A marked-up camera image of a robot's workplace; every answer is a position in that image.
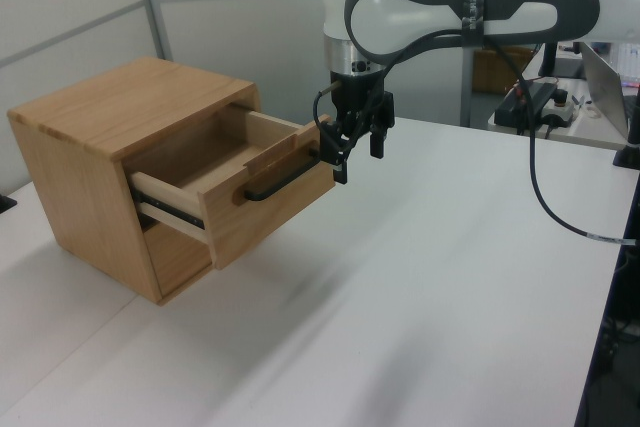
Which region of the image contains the wooden cabinet body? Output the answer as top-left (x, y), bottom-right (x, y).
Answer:
top-left (6, 56), bottom-right (262, 308)

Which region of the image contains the black monitor stand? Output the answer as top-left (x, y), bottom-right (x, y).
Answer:
top-left (538, 41), bottom-right (587, 81)

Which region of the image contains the brown cardboard box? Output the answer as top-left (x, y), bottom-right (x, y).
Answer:
top-left (471, 46), bottom-right (534, 96)

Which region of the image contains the black control box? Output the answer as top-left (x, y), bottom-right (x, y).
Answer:
top-left (494, 81), bottom-right (557, 136)

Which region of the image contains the black desk clamp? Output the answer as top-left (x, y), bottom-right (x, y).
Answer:
top-left (611, 95), bottom-right (640, 171)

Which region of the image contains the black drawer handle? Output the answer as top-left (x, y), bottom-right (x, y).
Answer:
top-left (242, 147), bottom-right (321, 204)

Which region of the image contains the grey emergency stop button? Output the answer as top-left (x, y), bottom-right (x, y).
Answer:
top-left (541, 88), bottom-right (577, 129)

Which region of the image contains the silver laptop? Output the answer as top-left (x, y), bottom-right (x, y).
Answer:
top-left (578, 41), bottom-right (632, 137)

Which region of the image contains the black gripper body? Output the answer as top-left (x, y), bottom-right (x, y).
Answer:
top-left (332, 71), bottom-right (387, 137)

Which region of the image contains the wooden drawer with handle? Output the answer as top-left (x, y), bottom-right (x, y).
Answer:
top-left (130, 109), bottom-right (337, 271)

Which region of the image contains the white background desk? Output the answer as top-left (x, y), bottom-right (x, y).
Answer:
top-left (486, 74), bottom-right (630, 152)

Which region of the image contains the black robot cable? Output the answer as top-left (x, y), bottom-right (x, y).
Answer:
top-left (313, 29), bottom-right (640, 247)

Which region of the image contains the grey partition post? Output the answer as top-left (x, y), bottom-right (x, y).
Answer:
top-left (133, 0), bottom-right (174, 64)

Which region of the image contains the black velcro strap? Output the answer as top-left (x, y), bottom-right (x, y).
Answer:
top-left (461, 0), bottom-right (490, 48)

